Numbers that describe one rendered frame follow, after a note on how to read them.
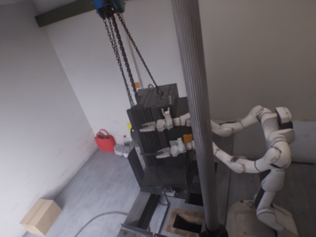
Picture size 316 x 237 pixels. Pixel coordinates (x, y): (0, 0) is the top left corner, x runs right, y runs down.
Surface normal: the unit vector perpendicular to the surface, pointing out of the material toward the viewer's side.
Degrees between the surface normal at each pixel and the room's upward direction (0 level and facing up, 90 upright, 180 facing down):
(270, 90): 90
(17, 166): 90
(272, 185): 89
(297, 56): 90
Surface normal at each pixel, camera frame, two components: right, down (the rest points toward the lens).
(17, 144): 0.91, 0.01
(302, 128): -0.34, 0.56
